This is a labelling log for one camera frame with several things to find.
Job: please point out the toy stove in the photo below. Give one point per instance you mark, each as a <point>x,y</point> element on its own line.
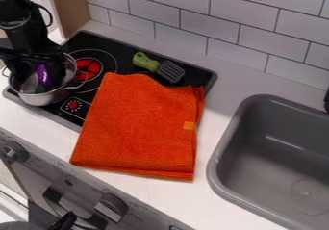
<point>109,59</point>

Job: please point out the purple toy eggplant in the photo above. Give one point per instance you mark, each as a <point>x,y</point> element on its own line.
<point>43,75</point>

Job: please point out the silver pot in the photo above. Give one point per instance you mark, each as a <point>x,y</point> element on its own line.
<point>40,99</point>

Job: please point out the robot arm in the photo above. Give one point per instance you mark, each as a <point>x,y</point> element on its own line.
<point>23,19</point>

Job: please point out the orange cloth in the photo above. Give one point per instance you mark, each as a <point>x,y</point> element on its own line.
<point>141,124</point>

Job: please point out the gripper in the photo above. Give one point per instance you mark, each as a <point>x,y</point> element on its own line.
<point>30,55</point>

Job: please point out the toy sink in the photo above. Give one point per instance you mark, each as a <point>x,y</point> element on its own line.
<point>274,163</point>

